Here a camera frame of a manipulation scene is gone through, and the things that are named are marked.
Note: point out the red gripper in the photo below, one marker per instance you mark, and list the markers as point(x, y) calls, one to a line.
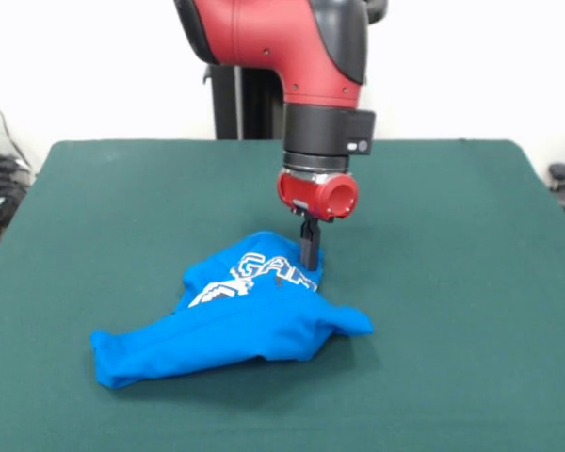
point(311, 193)

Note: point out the blue shirt with white print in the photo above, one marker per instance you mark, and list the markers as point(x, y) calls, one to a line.
point(245, 325)

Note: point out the dark green table cloth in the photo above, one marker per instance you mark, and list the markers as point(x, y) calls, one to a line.
point(122, 188)

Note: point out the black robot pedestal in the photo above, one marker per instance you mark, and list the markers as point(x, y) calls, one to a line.
point(245, 103)

